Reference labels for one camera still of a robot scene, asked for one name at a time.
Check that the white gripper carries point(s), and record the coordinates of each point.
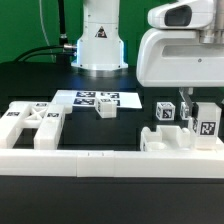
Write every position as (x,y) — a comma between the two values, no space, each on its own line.
(176,58)

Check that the white chair seat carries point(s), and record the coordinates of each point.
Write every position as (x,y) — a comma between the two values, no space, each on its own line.
(171,137)

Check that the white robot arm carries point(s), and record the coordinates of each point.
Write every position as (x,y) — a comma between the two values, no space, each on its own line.
(100,47)

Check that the white tagged cube right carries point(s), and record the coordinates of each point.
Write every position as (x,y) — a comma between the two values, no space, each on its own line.
(184,112)

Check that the white tagged cube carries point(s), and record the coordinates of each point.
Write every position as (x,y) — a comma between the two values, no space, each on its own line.
(165,111)
(184,112)

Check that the white tagged cube left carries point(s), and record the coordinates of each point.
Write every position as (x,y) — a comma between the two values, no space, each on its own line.
(165,111)

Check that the white U-shaped obstacle fence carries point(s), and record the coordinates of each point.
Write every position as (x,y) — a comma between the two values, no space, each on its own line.
(24,160)

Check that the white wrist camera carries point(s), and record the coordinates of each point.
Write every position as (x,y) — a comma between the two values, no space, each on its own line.
(183,14)

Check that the white chair back frame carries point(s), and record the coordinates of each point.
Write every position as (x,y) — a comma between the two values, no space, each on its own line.
(47,118)

